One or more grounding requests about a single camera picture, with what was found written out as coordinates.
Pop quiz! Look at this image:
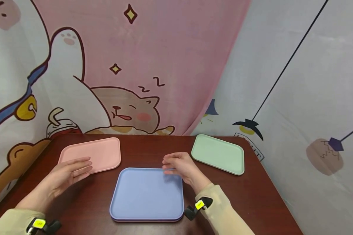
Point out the person's left hand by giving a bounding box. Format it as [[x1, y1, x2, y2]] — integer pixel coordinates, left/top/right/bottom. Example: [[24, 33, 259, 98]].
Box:
[[26, 157, 93, 212]]

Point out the mint green rectangular tray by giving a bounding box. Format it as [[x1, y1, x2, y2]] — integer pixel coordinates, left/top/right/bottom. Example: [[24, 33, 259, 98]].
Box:
[[191, 134, 245, 176]]

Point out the person's right forearm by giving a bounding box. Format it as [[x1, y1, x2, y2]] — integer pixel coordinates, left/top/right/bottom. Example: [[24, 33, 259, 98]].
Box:
[[195, 183, 256, 235]]

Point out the blue rectangular tray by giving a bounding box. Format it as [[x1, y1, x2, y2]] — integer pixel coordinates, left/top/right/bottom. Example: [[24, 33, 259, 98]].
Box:
[[109, 167, 185, 220]]

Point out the pink rectangular tray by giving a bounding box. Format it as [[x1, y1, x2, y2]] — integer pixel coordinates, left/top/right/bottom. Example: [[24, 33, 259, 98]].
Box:
[[58, 137, 122, 174]]

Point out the person's left forearm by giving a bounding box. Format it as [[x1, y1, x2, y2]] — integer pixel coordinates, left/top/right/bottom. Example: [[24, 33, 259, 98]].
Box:
[[0, 197, 49, 235]]

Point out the black wrist band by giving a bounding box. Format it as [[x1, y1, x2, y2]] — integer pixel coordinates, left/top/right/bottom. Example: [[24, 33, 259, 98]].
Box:
[[184, 196, 214, 221], [26, 217, 62, 235]]

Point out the person's right hand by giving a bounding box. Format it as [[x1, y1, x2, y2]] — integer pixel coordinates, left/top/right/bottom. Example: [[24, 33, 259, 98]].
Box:
[[162, 152, 212, 195]]

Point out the purple rectangular tray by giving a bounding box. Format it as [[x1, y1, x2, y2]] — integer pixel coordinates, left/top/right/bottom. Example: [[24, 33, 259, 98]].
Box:
[[109, 209, 185, 223]]

